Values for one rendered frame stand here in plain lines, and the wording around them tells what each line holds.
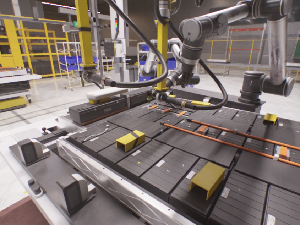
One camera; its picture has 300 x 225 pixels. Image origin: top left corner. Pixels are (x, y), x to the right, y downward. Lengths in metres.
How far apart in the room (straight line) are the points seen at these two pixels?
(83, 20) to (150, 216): 1.00
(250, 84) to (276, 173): 1.47
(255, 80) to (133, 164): 1.76
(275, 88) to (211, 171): 1.57
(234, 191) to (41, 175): 0.92
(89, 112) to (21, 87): 4.38
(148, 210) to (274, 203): 0.44
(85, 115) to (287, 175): 1.16
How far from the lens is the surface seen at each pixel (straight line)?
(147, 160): 0.82
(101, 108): 1.33
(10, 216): 2.29
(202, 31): 0.92
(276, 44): 1.83
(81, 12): 1.10
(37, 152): 1.20
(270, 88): 2.18
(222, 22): 1.07
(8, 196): 2.54
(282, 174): 0.92
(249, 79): 2.24
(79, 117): 1.24
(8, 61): 10.59
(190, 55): 0.96
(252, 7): 1.72
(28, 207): 2.29
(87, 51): 1.09
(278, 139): 1.22
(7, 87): 5.50
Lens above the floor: 1.49
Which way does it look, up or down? 21 degrees down
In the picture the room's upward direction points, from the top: straight up
